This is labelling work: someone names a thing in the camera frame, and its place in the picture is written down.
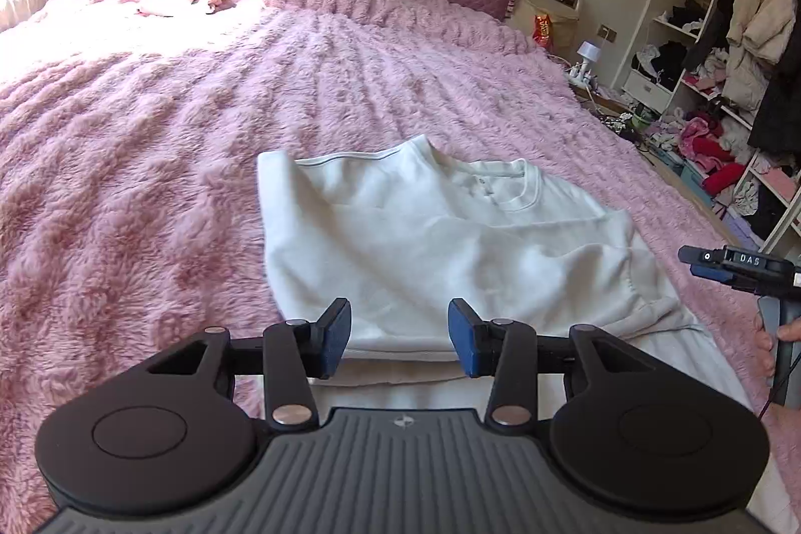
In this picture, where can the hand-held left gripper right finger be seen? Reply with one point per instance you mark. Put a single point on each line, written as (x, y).
(460, 340)

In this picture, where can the white table lamp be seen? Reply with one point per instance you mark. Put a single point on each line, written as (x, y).
(587, 53)

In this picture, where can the red snack bag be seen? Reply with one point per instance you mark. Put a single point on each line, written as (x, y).
(542, 30)

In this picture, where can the white drawer box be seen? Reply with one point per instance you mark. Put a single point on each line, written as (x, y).
(644, 88)

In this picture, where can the green basket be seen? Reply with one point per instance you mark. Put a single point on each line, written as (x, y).
(639, 120)

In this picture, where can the person's right hand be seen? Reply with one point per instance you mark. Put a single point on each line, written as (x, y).
(763, 347)

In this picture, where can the pink fluffy blanket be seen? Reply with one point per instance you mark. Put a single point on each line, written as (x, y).
(156, 165)

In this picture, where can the beige bedside cabinet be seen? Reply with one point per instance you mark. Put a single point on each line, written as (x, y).
(557, 18)

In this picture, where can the white power strip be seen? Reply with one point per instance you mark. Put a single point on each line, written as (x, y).
(577, 76)

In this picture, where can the white printed sweatshirt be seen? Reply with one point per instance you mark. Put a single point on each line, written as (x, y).
(438, 240)

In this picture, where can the pile of colourful clothes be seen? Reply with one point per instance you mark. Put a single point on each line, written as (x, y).
(701, 146)

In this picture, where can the beige hanging coat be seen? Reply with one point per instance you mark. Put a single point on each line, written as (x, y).
(757, 33)

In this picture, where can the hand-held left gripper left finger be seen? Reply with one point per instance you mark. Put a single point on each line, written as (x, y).
(336, 339)

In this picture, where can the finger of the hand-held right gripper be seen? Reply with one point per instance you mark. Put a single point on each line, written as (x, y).
(704, 257)

